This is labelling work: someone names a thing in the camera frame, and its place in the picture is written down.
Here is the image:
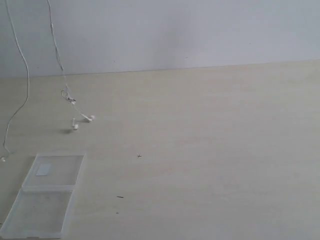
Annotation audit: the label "clear plastic storage case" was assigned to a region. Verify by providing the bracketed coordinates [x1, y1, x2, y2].
[0, 151, 87, 239]

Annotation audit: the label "white wired earphones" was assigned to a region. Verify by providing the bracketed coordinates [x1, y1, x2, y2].
[0, 0, 96, 162]

